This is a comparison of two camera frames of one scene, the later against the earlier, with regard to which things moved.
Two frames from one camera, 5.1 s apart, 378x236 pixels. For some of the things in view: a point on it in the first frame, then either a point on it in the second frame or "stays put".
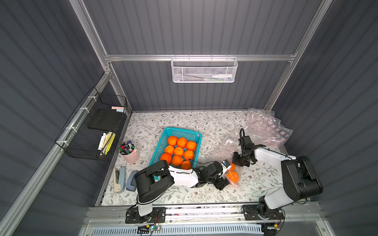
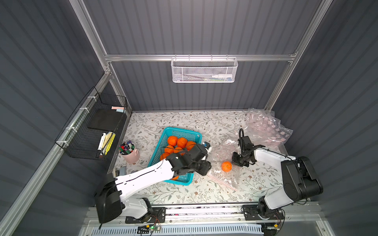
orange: (181, 142) stays put
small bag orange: (232, 174) to (226, 166)
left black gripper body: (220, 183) to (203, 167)
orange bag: (169, 149) stays put
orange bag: (166, 156) stays put
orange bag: (178, 150) stays put
